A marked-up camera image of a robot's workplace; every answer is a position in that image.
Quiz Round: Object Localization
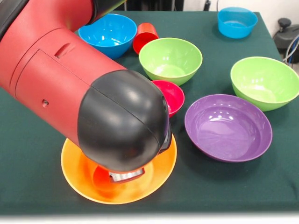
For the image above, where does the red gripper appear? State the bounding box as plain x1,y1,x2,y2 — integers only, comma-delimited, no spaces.
108,168,145,184

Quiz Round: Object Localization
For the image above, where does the orange cup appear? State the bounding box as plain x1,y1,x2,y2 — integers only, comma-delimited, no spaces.
93,165,128,192

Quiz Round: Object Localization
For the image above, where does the large yellow-orange bowl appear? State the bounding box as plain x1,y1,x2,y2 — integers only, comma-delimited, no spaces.
60,134,178,205

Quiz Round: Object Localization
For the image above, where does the small pink-red bowl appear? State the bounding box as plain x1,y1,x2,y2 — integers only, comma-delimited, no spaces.
151,80,185,119

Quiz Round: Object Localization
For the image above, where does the purple bowl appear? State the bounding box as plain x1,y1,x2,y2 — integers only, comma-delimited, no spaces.
184,94,273,163

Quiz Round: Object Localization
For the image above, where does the green bowl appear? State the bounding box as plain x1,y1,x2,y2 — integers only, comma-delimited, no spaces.
138,37,203,86
230,56,299,112

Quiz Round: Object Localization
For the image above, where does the red cup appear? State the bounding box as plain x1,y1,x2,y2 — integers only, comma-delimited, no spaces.
132,22,159,55

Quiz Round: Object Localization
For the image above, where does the dark green table cloth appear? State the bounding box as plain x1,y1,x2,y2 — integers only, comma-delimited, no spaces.
0,9,299,214

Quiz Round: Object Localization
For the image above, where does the small light blue bowl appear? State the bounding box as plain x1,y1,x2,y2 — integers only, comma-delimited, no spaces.
217,7,258,39

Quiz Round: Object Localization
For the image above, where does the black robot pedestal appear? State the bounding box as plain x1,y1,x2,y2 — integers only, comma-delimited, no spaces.
116,0,185,11

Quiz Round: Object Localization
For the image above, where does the tangle of cables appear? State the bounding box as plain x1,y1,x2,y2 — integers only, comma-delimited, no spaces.
283,35,299,65

